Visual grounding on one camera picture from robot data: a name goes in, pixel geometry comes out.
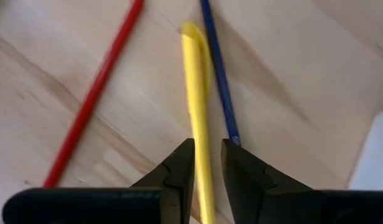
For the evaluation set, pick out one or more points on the yellow pen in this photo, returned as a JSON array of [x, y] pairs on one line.
[[197, 93]]

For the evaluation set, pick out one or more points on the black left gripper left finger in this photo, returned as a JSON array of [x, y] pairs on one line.
[[176, 186]]

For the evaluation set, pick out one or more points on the white hexagonal planter pot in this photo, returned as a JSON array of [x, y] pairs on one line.
[[375, 155]]

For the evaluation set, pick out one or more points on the red pencil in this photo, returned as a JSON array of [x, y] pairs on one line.
[[95, 90]]

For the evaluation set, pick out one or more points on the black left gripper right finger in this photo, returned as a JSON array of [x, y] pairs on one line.
[[250, 193]]

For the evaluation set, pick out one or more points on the dark blue pencil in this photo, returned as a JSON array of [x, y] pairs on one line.
[[221, 77]]

